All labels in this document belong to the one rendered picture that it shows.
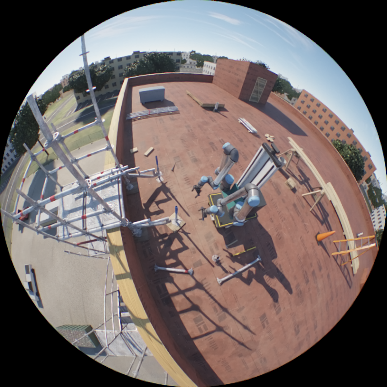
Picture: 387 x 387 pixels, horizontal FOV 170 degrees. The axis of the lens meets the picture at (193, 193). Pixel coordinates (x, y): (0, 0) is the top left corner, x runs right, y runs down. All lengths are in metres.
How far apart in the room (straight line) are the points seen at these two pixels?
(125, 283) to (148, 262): 0.79
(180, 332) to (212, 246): 1.91
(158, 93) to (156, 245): 6.36
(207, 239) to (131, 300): 1.74
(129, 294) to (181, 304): 1.05
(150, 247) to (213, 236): 1.24
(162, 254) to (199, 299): 1.10
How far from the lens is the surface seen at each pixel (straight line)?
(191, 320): 2.81
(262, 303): 3.28
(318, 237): 4.84
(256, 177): 1.79
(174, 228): 2.55
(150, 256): 2.55
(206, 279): 2.59
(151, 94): 6.92
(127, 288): 1.98
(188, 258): 2.51
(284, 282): 3.58
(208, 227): 2.65
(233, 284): 2.78
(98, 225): 2.15
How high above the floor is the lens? 2.50
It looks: 60 degrees down
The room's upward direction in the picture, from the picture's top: 14 degrees clockwise
